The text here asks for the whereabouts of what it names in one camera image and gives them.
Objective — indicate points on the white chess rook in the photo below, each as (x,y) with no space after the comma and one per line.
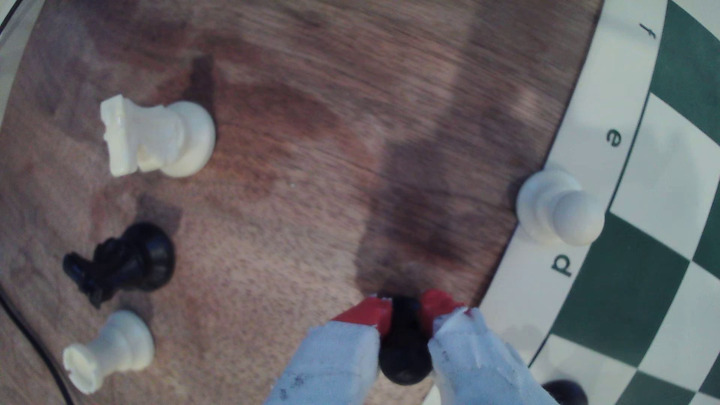
(112,346)

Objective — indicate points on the black chess pawn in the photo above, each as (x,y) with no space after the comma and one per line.
(403,360)

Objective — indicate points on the green and white chess mat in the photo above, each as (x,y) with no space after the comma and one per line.
(596,112)

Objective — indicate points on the black chess knight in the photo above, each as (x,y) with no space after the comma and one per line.
(132,261)

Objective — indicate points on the white chess pawn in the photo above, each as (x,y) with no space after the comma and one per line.
(557,208)

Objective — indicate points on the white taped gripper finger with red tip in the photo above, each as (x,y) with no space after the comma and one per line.
(337,365)
(478,365)

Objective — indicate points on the white chess knight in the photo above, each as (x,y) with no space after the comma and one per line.
(163,138)

